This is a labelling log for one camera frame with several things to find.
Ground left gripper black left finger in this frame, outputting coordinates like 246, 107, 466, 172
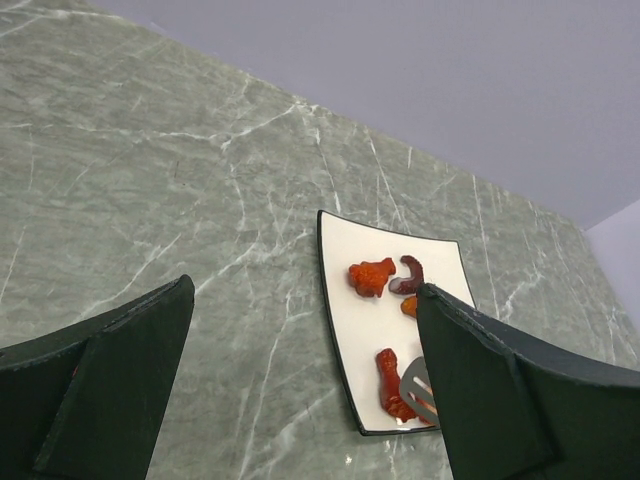
1, 275, 195, 479

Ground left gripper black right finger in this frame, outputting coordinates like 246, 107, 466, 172
417, 284, 639, 479

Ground steel serving tongs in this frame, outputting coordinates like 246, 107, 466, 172
399, 357, 440, 428

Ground red chicken drumstick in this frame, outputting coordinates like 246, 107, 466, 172
375, 348, 417, 424

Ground small orange food chunk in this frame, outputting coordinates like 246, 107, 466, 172
400, 295, 417, 319

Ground dark purple curved sausage piece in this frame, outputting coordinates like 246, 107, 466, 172
388, 255, 424, 295

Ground white rectangular plate, black rim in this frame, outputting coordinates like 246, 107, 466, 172
317, 210, 475, 436

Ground orange fried chicken wing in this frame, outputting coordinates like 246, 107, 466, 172
348, 257, 396, 298

